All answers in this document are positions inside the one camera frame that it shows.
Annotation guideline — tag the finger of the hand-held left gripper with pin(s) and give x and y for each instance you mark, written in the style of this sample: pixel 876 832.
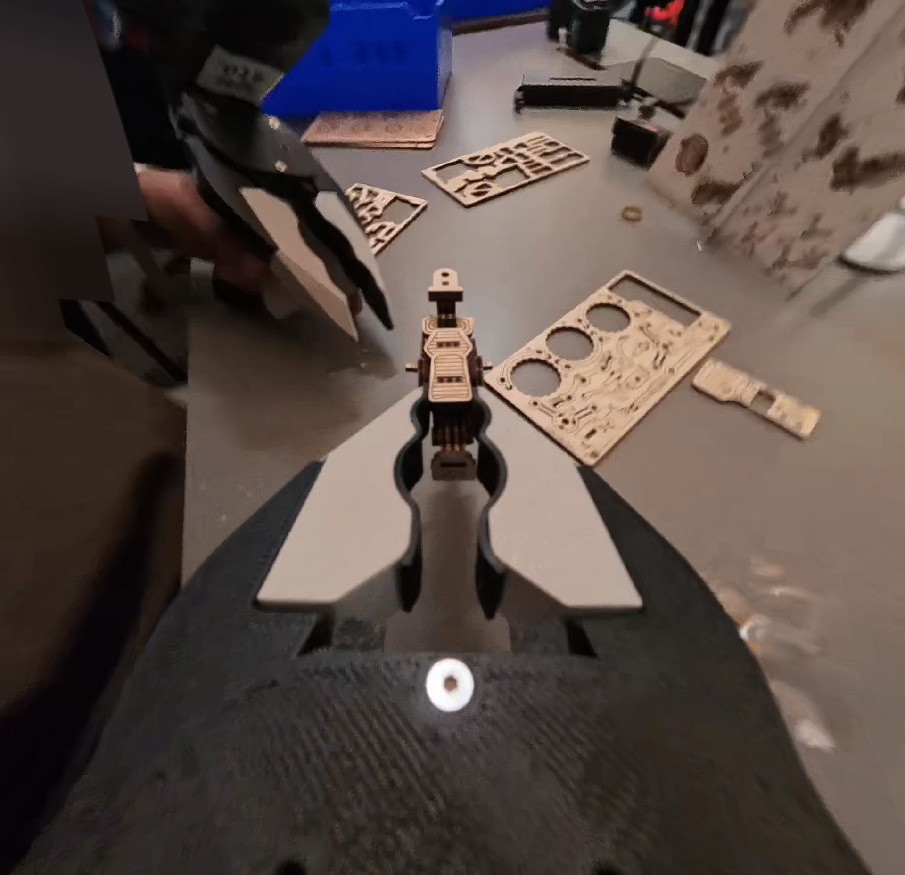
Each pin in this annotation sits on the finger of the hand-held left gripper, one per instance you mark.
pixel 304 267
pixel 346 232

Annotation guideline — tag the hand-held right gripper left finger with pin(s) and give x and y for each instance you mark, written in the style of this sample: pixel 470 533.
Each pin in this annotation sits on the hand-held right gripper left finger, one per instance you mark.
pixel 339 536

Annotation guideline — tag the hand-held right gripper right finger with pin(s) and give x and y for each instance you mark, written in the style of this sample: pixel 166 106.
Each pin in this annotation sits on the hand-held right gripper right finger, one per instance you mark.
pixel 558 536

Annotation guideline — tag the wooden puzzle vehicle model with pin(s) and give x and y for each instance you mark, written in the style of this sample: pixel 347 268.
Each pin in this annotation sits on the wooden puzzle vehicle model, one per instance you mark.
pixel 447 366

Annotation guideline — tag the grey desk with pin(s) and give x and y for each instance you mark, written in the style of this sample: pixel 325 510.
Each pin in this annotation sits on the grey desk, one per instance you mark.
pixel 565 253

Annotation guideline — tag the person's left hand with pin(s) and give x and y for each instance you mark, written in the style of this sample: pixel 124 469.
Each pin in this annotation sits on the person's left hand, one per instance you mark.
pixel 184 218

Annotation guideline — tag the stack of brown wooden sheets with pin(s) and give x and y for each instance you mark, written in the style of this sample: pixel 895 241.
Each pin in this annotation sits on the stack of brown wooden sheets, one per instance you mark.
pixel 375 129

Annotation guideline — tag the wooden sheet with round holes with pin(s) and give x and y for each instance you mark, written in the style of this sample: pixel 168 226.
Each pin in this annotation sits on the wooden sheet with round holes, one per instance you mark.
pixel 657 366

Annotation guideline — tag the clear plastic bag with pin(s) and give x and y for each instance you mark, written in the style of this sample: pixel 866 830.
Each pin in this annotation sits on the clear plastic bag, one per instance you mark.
pixel 763 627

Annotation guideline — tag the small wooden sheet offcut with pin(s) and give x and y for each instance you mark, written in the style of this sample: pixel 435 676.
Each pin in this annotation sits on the small wooden sheet offcut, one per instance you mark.
pixel 735 387

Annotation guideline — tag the wide wooden cutout sheet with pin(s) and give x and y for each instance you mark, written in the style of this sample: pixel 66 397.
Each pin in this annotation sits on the wide wooden cutout sheet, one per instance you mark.
pixel 574 157

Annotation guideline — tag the long black device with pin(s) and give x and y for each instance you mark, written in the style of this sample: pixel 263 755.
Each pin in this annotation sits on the long black device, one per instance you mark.
pixel 565 94

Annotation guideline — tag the person's brown clothing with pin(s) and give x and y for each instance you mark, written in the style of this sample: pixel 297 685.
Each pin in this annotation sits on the person's brown clothing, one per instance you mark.
pixel 71 536

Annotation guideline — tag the black battery charger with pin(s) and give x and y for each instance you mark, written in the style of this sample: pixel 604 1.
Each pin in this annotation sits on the black battery charger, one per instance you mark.
pixel 558 13
pixel 590 27

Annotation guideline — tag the small black box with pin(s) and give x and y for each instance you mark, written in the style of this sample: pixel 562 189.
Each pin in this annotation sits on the small black box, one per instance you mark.
pixel 640 143

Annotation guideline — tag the grey flat box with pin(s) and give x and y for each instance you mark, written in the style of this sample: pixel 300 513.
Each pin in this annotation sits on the grey flat box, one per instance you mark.
pixel 672 76

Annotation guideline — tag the white round object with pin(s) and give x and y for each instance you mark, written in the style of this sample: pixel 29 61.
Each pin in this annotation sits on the white round object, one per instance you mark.
pixel 880 246

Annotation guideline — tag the printed instruction sheet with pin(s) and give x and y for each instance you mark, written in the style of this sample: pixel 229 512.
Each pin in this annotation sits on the printed instruction sheet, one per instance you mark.
pixel 813 112

